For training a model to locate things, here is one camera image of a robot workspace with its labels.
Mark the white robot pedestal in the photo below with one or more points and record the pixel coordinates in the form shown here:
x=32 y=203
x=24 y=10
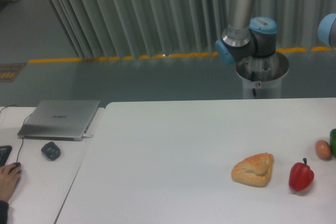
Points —
x=262 y=77

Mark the brown egg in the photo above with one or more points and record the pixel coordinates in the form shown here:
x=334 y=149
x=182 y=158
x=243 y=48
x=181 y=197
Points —
x=322 y=149

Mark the black earbuds case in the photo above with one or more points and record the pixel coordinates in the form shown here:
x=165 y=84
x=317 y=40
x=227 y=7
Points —
x=51 y=151

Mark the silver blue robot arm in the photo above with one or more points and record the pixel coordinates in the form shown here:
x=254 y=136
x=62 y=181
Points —
x=246 y=36

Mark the green bell pepper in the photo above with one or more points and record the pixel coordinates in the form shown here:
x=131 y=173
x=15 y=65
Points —
x=332 y=141

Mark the golden pastry bread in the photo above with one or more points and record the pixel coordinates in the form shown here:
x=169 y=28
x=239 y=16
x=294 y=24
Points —
x=254 y=171

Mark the black keyboard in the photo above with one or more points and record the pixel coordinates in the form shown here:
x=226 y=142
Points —
x=4 y=154

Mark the dark sleeved forearm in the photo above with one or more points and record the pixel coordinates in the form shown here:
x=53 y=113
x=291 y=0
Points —
x=4 y=207

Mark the grey pleated curtain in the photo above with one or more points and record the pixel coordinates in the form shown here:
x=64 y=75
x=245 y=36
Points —
x=120 y=28

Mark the red bell pepper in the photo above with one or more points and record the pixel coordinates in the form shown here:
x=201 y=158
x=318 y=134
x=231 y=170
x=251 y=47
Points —
x=301 y=176

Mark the person's hand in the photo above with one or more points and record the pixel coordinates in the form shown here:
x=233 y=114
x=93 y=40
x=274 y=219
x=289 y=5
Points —
x=9 y=181

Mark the black computer mouse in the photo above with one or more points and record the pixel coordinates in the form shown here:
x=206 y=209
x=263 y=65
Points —
x=17 y=164

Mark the silver closed laptop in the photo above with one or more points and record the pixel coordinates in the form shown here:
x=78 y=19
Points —
x=60 y=120

